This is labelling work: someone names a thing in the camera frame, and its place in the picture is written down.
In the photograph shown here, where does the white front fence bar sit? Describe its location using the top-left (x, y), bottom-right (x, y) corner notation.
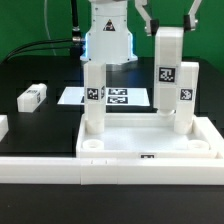
top-left (0, 157), bottom-right (224, 185)

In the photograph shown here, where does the white desk top tray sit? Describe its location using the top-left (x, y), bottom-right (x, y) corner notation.
top-left (76, 113), bottom-right (224, 159)

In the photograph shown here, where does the black cable connector post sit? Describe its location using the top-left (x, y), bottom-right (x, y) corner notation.
top-left (69, 0), bottom-right (84, 61)

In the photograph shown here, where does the black cable bundle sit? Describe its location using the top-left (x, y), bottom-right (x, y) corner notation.
top-left (2, 37), bottom-right (84, 64)

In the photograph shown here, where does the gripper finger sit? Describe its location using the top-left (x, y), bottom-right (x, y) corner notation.
top-left (135, 0), bottom-right (159, 36)
top-left (183, 0), bottom-right (202, 32)

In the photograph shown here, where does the fiducial marker sheet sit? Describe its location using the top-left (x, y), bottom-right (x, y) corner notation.
top-left (58, 87), bottom-right (150, 106)

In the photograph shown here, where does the white left fence bar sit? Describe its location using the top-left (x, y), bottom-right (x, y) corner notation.
top-left (0, 115), bottom-right (9, 141)

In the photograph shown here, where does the white fence bar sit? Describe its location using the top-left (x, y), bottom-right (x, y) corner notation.
top-left (0, 157), bottom-right (224, 185)
top-left (0, 115), bottom-right (9, 141)

